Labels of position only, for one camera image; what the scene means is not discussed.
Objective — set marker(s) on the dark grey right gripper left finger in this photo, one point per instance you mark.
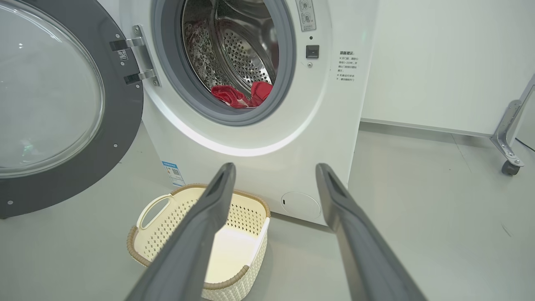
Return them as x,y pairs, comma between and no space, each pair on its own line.
188,251

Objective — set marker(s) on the metal door hinge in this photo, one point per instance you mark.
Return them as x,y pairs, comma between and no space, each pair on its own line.
144,54

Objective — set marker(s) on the stainless steel washing machine drum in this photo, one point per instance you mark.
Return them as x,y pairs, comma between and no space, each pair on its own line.
246,58

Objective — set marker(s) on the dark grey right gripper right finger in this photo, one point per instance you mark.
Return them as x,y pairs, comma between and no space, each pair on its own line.
359,251

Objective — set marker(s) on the small text instruction sticker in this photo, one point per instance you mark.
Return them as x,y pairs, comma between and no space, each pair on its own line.
347,66

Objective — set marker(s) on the round white filter access cover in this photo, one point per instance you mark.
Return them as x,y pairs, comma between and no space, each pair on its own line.
301,205

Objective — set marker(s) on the blue energy label sticker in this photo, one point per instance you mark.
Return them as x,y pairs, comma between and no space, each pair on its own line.
173,173

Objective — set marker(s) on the metal leg with caster wheel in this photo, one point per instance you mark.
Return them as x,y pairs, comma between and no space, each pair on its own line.
508,138

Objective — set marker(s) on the red and white garment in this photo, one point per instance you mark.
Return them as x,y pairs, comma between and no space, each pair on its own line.
228,95

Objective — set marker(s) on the cream perforated laundry basket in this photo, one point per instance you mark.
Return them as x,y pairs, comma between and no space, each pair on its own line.
234,255

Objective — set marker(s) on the black door latch socket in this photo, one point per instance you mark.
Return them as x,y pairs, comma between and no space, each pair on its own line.
312,51

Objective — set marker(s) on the white front-load washing machine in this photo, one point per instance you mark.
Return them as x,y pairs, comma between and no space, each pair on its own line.
259,167

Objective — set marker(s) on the washing machine round door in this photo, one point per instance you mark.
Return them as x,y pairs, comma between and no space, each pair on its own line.
121,117

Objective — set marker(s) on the grey warning symbol sticker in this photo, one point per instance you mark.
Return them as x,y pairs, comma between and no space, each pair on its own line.
306,14

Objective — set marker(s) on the white partition panel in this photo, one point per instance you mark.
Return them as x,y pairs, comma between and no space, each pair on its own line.
439,62

